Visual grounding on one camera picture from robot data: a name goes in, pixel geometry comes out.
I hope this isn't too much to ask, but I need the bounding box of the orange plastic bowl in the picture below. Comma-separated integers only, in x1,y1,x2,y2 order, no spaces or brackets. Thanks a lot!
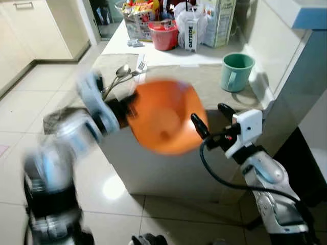
125,78,209,156

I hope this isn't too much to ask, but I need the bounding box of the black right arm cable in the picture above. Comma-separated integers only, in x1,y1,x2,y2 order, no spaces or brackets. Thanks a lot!
199,134,303,206

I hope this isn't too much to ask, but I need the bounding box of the red plastic bucket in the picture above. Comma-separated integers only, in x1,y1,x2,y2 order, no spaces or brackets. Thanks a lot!
148,20,179,52

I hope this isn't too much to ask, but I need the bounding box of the green mug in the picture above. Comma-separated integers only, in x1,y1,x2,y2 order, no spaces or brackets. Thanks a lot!
221,53,255,93

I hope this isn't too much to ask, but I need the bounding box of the metal spoon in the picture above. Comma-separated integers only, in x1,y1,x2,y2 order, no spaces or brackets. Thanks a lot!
102,64,131,101

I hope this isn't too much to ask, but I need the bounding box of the tall green printed carton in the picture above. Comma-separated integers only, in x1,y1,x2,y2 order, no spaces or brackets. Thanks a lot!
202,0,237,49

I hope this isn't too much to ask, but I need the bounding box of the white Oatside carton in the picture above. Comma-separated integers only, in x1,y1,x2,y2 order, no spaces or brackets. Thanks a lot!
181,14,201,53

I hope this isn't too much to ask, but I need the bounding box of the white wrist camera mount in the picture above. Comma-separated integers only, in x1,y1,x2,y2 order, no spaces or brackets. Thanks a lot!
77,70,121,135
225,109,264,159

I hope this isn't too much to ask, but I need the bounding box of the metal fork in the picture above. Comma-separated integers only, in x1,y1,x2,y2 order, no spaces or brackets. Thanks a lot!
134,54,149,76

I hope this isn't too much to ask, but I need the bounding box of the white plastic bag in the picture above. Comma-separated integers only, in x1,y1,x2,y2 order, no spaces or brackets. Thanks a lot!
174,2,211,47

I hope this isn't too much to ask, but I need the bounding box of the blue topped white counter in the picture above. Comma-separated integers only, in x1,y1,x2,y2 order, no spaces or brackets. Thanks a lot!
263,0,327,169

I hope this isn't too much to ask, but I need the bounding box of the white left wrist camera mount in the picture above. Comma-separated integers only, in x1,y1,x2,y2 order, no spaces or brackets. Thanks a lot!
77,70,121,135

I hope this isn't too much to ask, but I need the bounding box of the small silver packet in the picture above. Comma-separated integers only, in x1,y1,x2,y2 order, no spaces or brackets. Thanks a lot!
127,39,145,48

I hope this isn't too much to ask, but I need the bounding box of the beige placemat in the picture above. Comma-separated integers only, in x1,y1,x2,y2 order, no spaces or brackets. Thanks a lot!
43,51,267,135

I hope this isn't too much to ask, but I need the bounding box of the cream cabinet with handle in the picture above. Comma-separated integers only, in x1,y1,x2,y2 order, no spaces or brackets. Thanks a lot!
0,0,91,61

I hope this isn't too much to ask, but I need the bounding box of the box of colourful snacks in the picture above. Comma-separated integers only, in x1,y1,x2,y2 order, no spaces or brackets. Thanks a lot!
119,0,161,41

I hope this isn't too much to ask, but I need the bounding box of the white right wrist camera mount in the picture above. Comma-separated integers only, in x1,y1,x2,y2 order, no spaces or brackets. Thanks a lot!
225,109,264,159

